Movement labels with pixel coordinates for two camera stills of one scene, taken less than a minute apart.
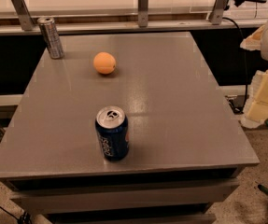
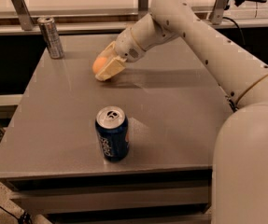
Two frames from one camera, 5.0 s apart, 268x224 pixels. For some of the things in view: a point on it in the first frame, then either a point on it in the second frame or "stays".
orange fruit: [104, 63] stays
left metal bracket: [21, 8] stays
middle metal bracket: [143, 6] stays
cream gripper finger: [266, 95] → [115, 66]
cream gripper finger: [253, 41] → [109, 51]
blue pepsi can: [112, 127] stays
